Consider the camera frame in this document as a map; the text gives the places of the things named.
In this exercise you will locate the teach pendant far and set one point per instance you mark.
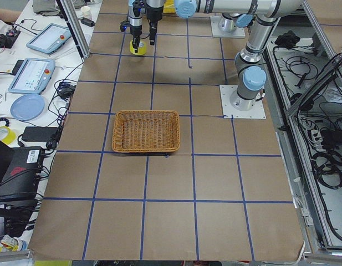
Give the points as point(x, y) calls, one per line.
point(50, 39)

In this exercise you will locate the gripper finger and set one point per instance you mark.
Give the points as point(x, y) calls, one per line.
point(135, 45)
point(153, 32)

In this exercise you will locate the yellow tape roll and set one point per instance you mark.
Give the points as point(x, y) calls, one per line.
point(142, 49)
point(7, 136)

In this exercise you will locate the teach pendant near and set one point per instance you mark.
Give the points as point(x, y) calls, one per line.
point(33, 76)

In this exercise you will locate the aluminium frame post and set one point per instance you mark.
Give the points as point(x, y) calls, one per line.
point(69, 14)

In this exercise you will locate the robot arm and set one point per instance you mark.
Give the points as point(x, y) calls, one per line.
point(252, 78)
point(184, 9)

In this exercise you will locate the blue plate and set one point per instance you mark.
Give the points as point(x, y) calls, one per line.
point(27, 107)

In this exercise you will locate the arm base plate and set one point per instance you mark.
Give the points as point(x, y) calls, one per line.
point(225, 27)
point(234, 107)

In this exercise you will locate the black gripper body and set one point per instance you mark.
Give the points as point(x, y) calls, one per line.
point(134, 28)
point(154, 13)

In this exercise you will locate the yellow tape roll on desk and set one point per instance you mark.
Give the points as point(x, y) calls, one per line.
point(7, 136)

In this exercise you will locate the black power adapter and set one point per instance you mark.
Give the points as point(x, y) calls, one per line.
point(38, 134)

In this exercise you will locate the brown wicker basket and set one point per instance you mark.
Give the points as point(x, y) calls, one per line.
point(146, 131)

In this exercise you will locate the white lilac jar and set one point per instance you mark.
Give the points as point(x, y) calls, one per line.
point(86, 12)

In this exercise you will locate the teach pendant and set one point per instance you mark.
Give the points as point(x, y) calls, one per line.
point(33, 76)
point(50, 39)

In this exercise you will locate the black computer box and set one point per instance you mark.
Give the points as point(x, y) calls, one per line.
point(19, 167)

